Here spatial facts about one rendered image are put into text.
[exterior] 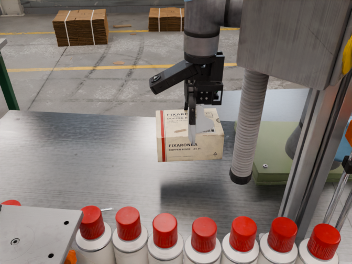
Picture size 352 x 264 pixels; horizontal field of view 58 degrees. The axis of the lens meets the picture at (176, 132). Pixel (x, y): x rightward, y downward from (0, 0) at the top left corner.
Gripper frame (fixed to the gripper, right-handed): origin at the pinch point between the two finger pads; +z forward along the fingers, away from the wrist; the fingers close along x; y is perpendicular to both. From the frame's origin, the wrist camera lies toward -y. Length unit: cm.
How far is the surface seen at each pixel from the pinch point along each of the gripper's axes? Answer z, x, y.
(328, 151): -15.4, -29.7, 18.1
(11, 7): 88, 496, -243
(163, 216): -11.4, -37.5, -7.2
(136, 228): -9.9, -38.0, -10.8
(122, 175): 14.1, -1.3, -17.4
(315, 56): -35, -40, 6
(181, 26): 89, 389, 31
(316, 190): -7.1, -29.7, 18.5
